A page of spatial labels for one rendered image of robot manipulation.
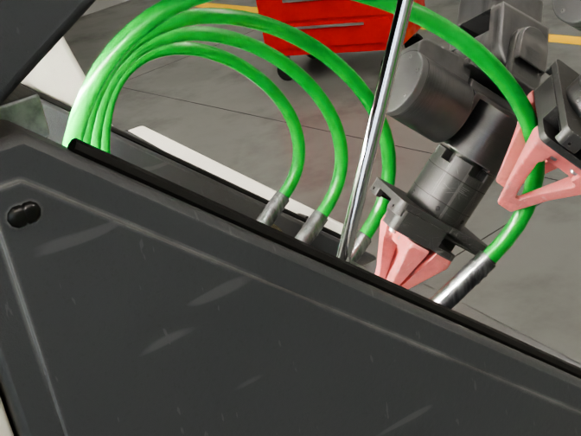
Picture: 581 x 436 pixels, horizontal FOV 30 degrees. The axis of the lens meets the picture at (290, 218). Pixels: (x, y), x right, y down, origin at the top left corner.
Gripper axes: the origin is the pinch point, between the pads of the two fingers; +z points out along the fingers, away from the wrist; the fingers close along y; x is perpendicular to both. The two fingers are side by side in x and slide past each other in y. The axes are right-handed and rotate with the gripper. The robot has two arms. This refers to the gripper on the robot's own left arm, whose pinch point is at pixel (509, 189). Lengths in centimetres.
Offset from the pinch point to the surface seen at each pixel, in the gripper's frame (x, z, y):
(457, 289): 1.1, 7.7, 4.7
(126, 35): -31.9, 4.6, 4.9
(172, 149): -7, 68, -76
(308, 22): 72, 189, -396
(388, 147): -3.5, 11.9, -16.1
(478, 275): 1.7, 5.9, 4.1
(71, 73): -31, 32, -26
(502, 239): 1.6, 2.8, 2.4
